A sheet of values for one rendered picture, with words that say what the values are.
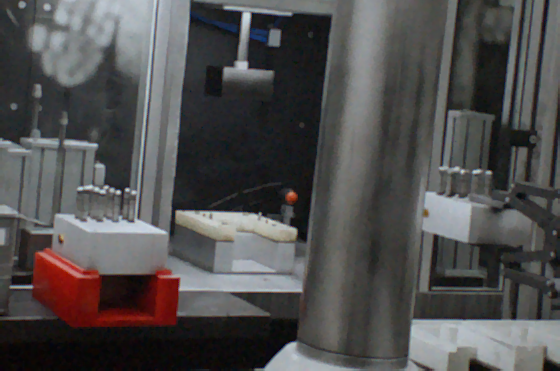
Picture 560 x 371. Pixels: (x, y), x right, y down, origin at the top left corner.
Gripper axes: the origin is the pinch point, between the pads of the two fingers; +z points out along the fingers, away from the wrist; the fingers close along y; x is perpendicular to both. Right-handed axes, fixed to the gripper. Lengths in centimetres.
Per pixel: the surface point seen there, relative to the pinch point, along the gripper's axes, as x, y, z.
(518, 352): -4.2, -16.1, -2.6
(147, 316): 46.6, -12.2, 0.3
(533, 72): -19.3, 19.6, 18.7
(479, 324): -8.4, -15.9, 10.9
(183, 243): 24.3, -11.1, 40.3
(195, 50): 16, 18, 62
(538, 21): -19.1, 27.1, 18.8
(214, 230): 24.4, -7.3, 30.1
